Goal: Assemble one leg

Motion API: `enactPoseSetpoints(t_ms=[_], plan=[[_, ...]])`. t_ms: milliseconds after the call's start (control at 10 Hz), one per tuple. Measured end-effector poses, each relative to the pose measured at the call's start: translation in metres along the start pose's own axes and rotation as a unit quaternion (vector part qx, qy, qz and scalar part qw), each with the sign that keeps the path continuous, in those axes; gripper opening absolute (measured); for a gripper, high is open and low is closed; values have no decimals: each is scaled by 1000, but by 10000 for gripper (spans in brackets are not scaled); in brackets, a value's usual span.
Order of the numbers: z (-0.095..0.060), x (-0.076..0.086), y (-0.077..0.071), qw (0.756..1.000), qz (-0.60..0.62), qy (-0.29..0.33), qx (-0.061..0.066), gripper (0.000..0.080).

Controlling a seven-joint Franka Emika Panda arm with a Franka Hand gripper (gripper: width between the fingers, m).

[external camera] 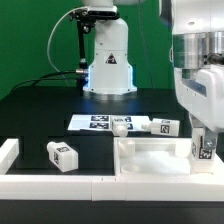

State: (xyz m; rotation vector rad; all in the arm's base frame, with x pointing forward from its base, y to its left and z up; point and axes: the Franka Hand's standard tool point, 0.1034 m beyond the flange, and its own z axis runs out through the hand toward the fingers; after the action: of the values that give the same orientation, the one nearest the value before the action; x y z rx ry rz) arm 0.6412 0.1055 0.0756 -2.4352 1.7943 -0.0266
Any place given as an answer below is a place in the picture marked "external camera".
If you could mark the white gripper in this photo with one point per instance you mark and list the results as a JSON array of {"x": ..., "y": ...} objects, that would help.
[{"x": 202, "y": 95}]

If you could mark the white square tabletop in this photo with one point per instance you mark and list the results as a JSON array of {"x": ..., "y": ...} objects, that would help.
[{"x": 159, "y": 156}]

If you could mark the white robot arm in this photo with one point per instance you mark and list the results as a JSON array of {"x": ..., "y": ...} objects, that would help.
[{"x": 197, "y": 55}]

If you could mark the white U-shaped fence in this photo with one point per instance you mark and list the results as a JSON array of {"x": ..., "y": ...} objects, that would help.
[{"x": 191, "y": 187}]

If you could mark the white paper marker sheet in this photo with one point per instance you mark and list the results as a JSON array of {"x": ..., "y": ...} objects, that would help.
[{"x": 104, "y": 122}]

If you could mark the black camera on stand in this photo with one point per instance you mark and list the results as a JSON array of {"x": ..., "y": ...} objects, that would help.
[{"x": 86, "y": 18}]

